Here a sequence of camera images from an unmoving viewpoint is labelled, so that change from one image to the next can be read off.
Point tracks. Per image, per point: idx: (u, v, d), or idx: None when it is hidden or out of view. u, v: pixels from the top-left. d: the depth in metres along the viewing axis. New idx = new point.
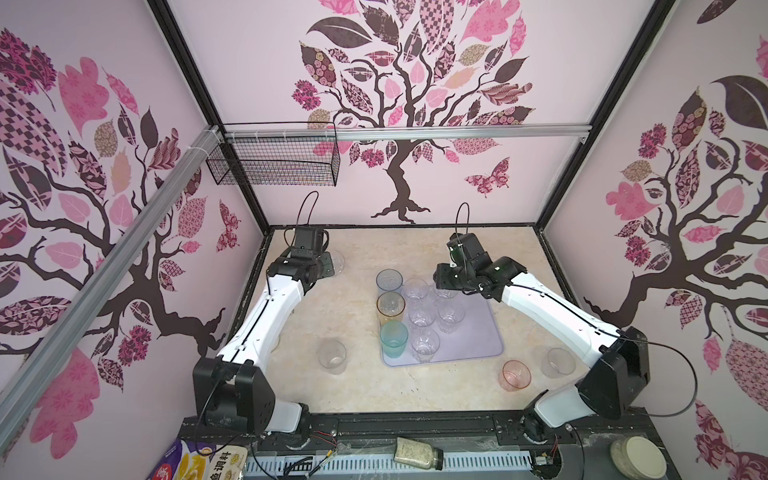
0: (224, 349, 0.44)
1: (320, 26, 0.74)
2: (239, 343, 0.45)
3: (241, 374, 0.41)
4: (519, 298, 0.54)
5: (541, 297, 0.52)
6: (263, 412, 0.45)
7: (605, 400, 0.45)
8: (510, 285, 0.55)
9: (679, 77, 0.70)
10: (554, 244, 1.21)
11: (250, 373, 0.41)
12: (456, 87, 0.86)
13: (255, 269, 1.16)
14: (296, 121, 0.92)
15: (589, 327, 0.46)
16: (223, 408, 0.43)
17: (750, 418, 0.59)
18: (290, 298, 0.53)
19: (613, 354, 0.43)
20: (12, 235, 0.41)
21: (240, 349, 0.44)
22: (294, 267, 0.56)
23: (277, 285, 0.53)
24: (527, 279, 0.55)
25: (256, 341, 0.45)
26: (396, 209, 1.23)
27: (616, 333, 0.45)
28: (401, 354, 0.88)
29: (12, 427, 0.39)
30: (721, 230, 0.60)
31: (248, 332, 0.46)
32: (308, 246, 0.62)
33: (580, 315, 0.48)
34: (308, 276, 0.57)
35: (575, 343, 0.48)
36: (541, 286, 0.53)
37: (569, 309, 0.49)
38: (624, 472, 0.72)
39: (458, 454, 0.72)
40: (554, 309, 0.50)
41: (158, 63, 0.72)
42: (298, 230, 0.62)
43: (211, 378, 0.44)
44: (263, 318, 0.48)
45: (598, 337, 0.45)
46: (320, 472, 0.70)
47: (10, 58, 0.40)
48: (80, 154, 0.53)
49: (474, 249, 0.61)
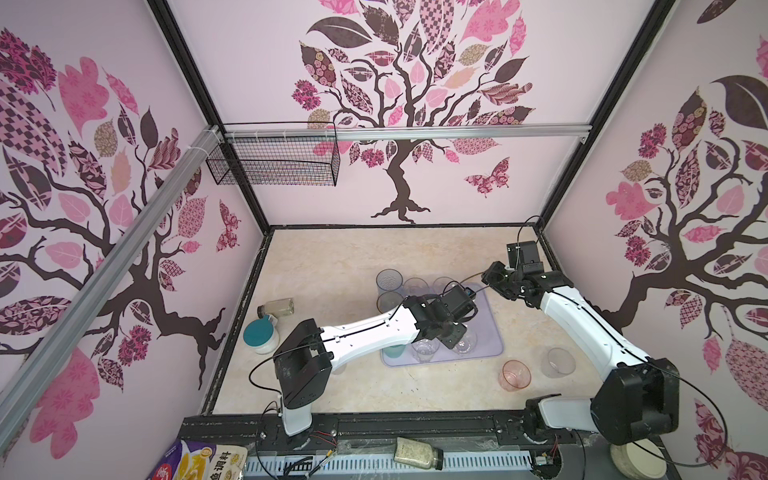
0: (329, 329, 0.48)
1: (320, 26, 0.74)
2: (338, 335, 0.48)
3: (319, 358, 0.44)
4: (556, 305, 0.56)
5: (577, 308, 0.53)
6: (305, 398, 0.48)
7: (613, 420, 0.44)
8: (551, 292, 0.57)
9: (678, 78, 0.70)
10: (554, 244, 1.21)
11: (321, 364, 0.43)
12: (456, 87, 0.86)
13: (255, 269, 1.16)
14: (296, 121, 0.92)
15: (616, 344, 0.46)
16: (287, 367, 0.48)
17: (750, 418, 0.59)
18: (400, 337, 0.54)
19: (630, 371, 0.42)
20: (12, 235, 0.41)
21: (336, 341, 0.47)
22: (426, 313, 0.56)
23: (401, 316, 0.54)
24: (571, 291, 0.56)
25: (349, 346, 0.47)
26: (396, 209, 1.23)
27: (643, 358, 0.44)
28: (401, 354, 0.88)
29: (12, 428, 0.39)
30: (721, 230, 0.60)
31: (353, 332, 0.49)
32: (451, 308, 0.60)
33: (612, 334, 0.48)
34: (428, 332, 0.56)
35: (597, 356, 0.48)
36: (579, 299, 0.55)
37: (601, 325, 0.50)
38: (624, 472, 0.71)
39: (458, 454, 0.72)
40: (585, 322, 0.51)
41: (158, 63, 0.72)
42: (453, 289, 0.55)
43: (300, 340, 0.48)
44: (366, 335, 0.49)
45: (621, 355, 0.45)
46: (320, 472, 0.70)
47: (10, 58, 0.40)
48: (79, 154, 0.53)
49: (531, 253, 0.64)
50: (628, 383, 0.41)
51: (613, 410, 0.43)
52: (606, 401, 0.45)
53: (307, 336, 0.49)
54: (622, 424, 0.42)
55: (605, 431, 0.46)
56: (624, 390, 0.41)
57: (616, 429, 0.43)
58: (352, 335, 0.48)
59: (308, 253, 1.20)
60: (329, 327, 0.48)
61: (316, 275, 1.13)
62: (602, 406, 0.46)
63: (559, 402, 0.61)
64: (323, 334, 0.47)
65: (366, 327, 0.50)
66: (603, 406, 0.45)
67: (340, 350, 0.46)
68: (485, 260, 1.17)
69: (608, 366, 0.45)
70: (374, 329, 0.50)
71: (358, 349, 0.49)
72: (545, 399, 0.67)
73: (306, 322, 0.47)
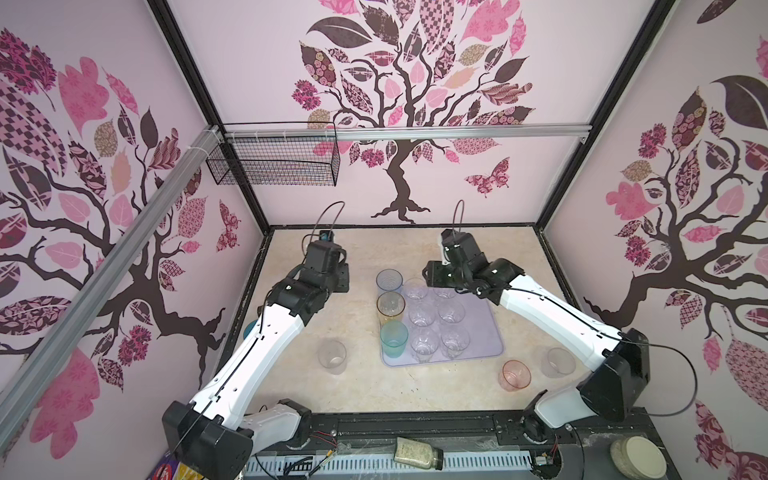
0: (198, 398, 0.40)
1: (321, 26, 0.74)
2: (215, 390, 0.41)
3: (207, 434, 0.37)
4: (519, 301, 0.53)
5: (541, 300, 0.51)
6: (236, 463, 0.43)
7: (608, 403, 0.45)
8: (509, 288, 0.53)
9: (678, 78, 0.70)
10: (554, 245, 1.21)
11: (217, 432, 0.37)
12: (456, 87, 0.86)
13: (254, 269, 1.16)
14: (296, 121, 0.92)
15: (591, 330, 0.46)
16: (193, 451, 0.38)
17: (750, 419, 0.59)
18: (283, 336, 0.47)
19: (616, 357, 0.42)
20: (12, 235, 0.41)
21: (214, 401, 0.40)
22: (296, 294, 0.50)
23: (271, 318, 0.48)
24: (526, 282, 0.54)
25: (232, 390, 0.41)
26: (396, 209, 1.23)
27: (618, 336, 0.45)
28: (401, 354, 0.88)
29: (12, 428, 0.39)
30: (721, 230, 0.60)
31: (229, 376, 0.42)
32: (318, 269, 0.55)
33: (580, 318, 0.48)
34: (310, 305, 0.51)
35: (576, 348, 0.47)
36: (540, 289, 0.52)
37: (571, 314, 0.48)
38: (624, 472, 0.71)
39: (457, 454, 0.72)
40: (555, 314, 0.49)
41: (158, 63, 0.72)
42: (312, 249, 0.55)
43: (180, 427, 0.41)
44: (247, 364, 0.43)
45: (600, 339, 0.45)
46: (320, 472, 0.70)
47: (10, 58, 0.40)
48: (79, 154, 0.53)
49: (471, 248, 0.59)
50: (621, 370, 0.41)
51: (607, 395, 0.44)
52: (597, 387, 0.45)
53: (188, 413, 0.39)
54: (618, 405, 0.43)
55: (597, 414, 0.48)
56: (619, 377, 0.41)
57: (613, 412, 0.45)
58: (231, 378, 0.42)
59: None
60: (199, 391, 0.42)
61: None
62: (592, 391, 0.46)
63: (551, 402, 0.61)
64: (194, 408, 0.39)
65: (240, 358, 0.44)
66: (594, 392, 0.46)
67: (227, 404, 0.40)
68: None
69: (592, 356, 0.45)
70: (250, 351, 0.44)
71: (247, 388, 0.43)
72: (540, 401, 0.66)
73: (172, 409, 0.39)
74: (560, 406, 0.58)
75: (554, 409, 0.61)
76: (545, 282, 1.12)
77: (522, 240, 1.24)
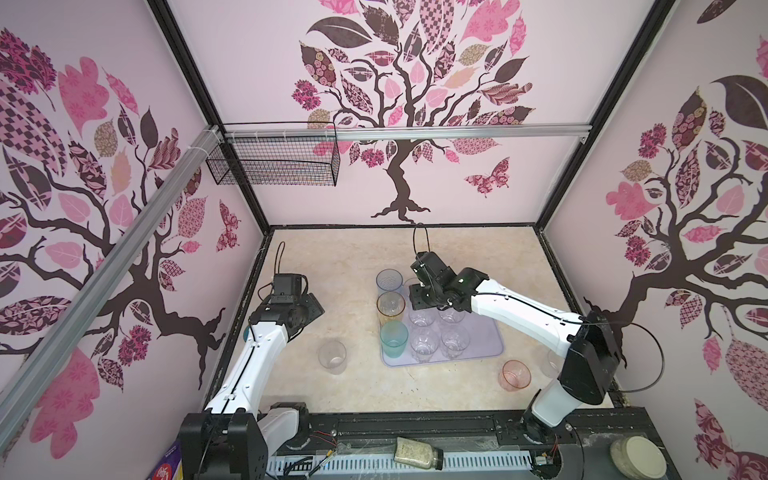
0: (214, 402, 0.42)
1: (321, 26, 0.74)
2: (230, 391, 0.44)
3: (232, 424, 0.40)
4: (487, 304, 0.55)
5: (507, 299, 0.53)
6: (258, 466, 0.43)
7: (586, 387, 0.46)
8: (476, 294, 0.56)
9: (679, 78, 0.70)
10: (554, 245, 1.21)
11: (243, 421, 0.40)
12: (456, 86, 0.85)
13: (254, 269, 1.16)
14: (296, 121, 0.92)
15: (555, 319, 0.48)
16: (214, 465, 0.41)
17: (750, 418, 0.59)
18: (274, 343, 0.53)
19: (581, 341, 0.44)
20: (12, 235, 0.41)
21: (230, 399, 0.43)
22: (277, 312, 0.58)
23: (261, 331, 0.54)
24: (491, 285, 0.57)
25: (246, 388, 0.45)
26: (396, 209, 1.23)
27: (579, 320, 0.47)
28: (401, 354, 0.88)
29: (12, 427, 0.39)
30: (721, 230, 0.60)
31: (237, 380, 0.45)
32: (287, 291, 0.64)
33: (544, 310, 0.50)
34: (292, 318, 0.59)
35: (544, 337, 0.50)
36: (504, 289, 0.56)
37: (535, 307, 0.51)
38: (624, 472, 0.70)
39: (458, 454, 0.72)
40: (519, 309, 0.52)
41: (159, 63, 0.74)
42: (277, 277, 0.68)
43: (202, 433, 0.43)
44: (250, 366, 0.47)
45: (563, 326, 0.47)
46: (320, 473, 0.70)
47: (10, 58, 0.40)
48: (80, 154, 0.53)
49: (436, 264, 0.63)
50: (587, 355, 0.43)
51: (582, 380, 0.46)
52: (573, 374, 0.46)
53: (205, 422, 0.41)
54: (595, 387, 0.45)
55: (581, 401, 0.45)
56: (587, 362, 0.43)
57: (592, 394, 0.46)
58: (240, 382, 0.45)
59: (308, 253, 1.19)
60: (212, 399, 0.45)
61: (316, 275, 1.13)
62: (571, 378, 0.47)
63: (544, 402, 0.61)
64: (212, 411, 0.41)
65: (240, 365, 0.48)
66: (571, 378, 0.47)
67: (245, 396, 0.43)
68: (486, 261, 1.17)
69: (559, 344, 0.47)
70: (250, 359, 0.49)
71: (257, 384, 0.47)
72: (534, 403, 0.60)
73: (188, 418, 0.40)
74: (554, 404, 0.59)
75: (545, 407, 0.62)
76: (545, 282, 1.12)
77: (523, 240, 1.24)
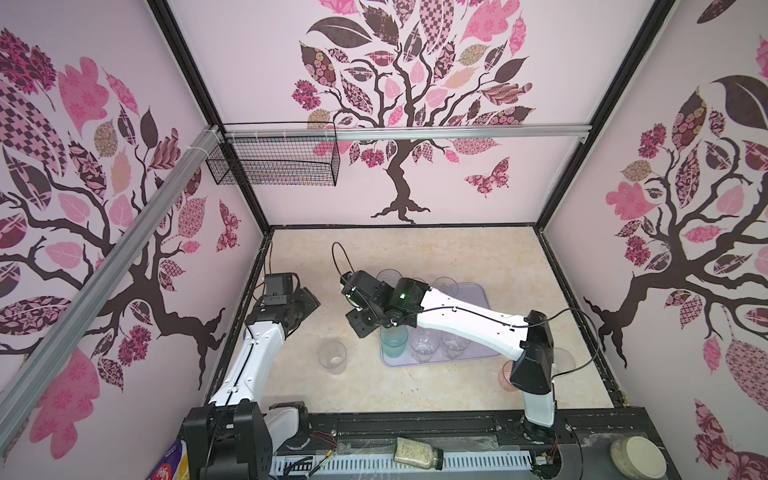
0: (217, 395, 0.43)
1: (321, 26, 0.74)
2: (232, 384, 0.45)
3: (237, 414, 0.40)
4: (434, 319, 0.51)
5: (455, 312, 0.50)
6: (263, 457, 0.43)
7: (536, 384, 0.49)
8: (421, 310, 0.51)
9: (679, 78, 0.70)
10: (554, 244, 1.21)
11: (248, 411, 0.41)
12: (456, 87, 0.86)
13: (254, 269, 1.16)
14: (296, 121, 0.92)
15: (504, 326, 0.48)
16: (221, 458, 0.41)
17: (749, 418, 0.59)
18: (272, 340, 0.54)
19: (533, 346, 0.45)
20: (12, 235, 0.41)
21: (233, 392, 0.44)
22: (272, 312, 0.59)
23: (257, 329, 0.55)
24: (434, 297, 0.52)
25: (248, 382, 0.45)
26: (396, 209, 1.23)
27: (524, 323, 0.48)
28: (401, 354, 0.88)
29: (12, 428, 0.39)
30: (721, 230, 0.60)
31: (239, 374, 0.46)
32: (280, 292, 0.65)
33: (491, 317, 0.49)
34: (287, 320, 0.60)
35: (495, 345, 0.49)
36: (451, 300, 0.52)
37: (481, 315, 0.49)
38: (624, 472, 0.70)
39: (458, 454, 0.72)
40: (468, 320, 0.49)
41: (159, 63, 0.74)
42: (268, 277, 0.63)
43: (207, 427, 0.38)
44: (250, 361, 0.49)
45: (513, 333, 0.47)
46: (320, 473, 0.70)
47: (10, 58, 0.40)
48: (79, 154, 0.53)
49: (367, 282, 0.55)
50: (541, 359, 0.44)
51: (534, 378, 0.47)
52: (525, 374, 0.48)
53: (210, 415, 0.42)
54: (545, 383, 0.47)
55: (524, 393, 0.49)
56: (542, 364, 0.44)
57: (541, 389, 0.49)
58: (241, 375, 0.46)
59: (308, 254, 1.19)
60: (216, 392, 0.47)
61: (316, 275, 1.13)
62: (522, 377, 0.49)
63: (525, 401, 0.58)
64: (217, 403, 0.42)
65: (239, 362, 0.49)
66: (523, 377, 0.49)
67: (247, 389, 0.44)
68: (486, 261, 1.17)
69: (511, 350, 0.47)
70: (248, 356, 0.49)
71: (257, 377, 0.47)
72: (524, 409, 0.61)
73: (192, 413, 0.41)
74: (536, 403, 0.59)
75: (541, 409, 0.60)
76: (544, 282, 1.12)
77: (523, 240, 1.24)
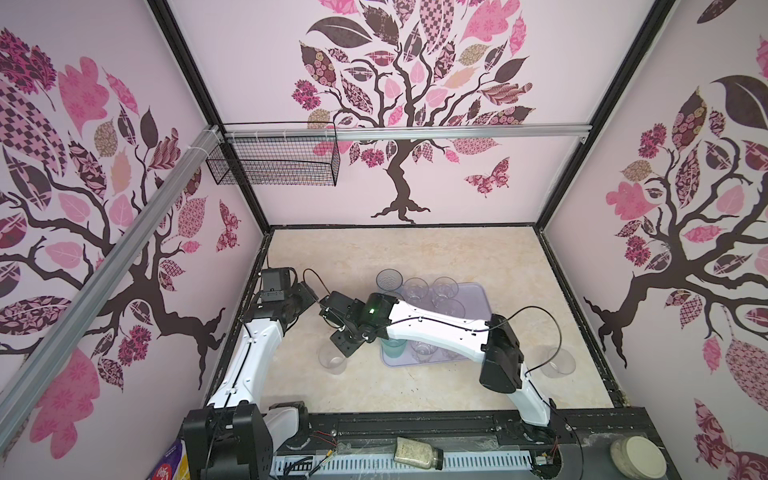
0: (216, 398, 0.43)
1: (321, 26, 0.74)
2: (231, 385, 0.44)
3: (237, 416, 0.40)
4: (403, 330, 0.54)
5: (422, 322, 0.53)
6: (264, 457, 0.43)
7: (502, 383, 0.51)
8: (391, 323, 0.54)
9: (679, 78, 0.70)
10: (554, 244, 1.21)
11: (248, 412, 0.40)
12: (456, 87, 0.86)
13: (254, 269, 1.16)
14: (296, 121, 0.92)
15: (466, 332, 0.51)
16: (222, 459, 0.41)
17: (749, 418, 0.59)
18: (270, 338, 0.53)
19: (492, 348, 0.48)
20: (12, 235, 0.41)
21: (232, 393, 0.43)
22: (270, 309, 0.58)
23: (256, 327, 0.54)
24: (401, 310, 0.55)
25: (247, 382, 0.45)
26: (396, 209, 1.23)
27: (485, 327, 0.51)
28: (401, 354, 0.88)
29: (12, 428, 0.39)
30: (721, 230, 0.60)
31: (238, 375, 0.46)
32: (278, 286, 0.64)
33: (454, 323, 0.52)
34: (285, 316, 0.59)
35: (461, 350, 0.52)
36: (416, 311, 0.55)
37: (444, 322, 0.52)
38: (624, 472, 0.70)
39: (458, 454, 0.72)
40: (434, 328, 0.52)
41: (159, 63, 0.74)
42: (264, 272, 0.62)
43: (206, 429, 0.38)
44: (249, 360, 0.48)
45: (475, 336, 0.50)
46: (320, 473, 0.70)
47: (10, 58, 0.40)
48: (80, 154, 0.53)
49: (340, 300, 0.59)
50: (499, 359, 0.47)
51: (498, 378, 0.50)
52: (489, 375, 0.51)
53: (208, 417, 0.41)
54: (509, 382, 0.50)
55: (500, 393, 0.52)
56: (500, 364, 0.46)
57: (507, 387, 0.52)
58: (240, 375, 0.46)
59: (308, 254, 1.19)
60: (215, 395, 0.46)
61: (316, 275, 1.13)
62: (489, 378, 0.52)
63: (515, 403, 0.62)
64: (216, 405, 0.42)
65: (238, 361, 0.48)
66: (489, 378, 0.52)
67: (246, 389, 0.44)
68: (486, 261, 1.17)
69: (475, 353, 0.50)
70: (247, 355, 0.49)
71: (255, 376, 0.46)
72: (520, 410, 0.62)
73: (191, 414, 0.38)
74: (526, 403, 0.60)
75: (532, 409, 0.61)
76: (544, 282, 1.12)
77: (523, 240, 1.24)
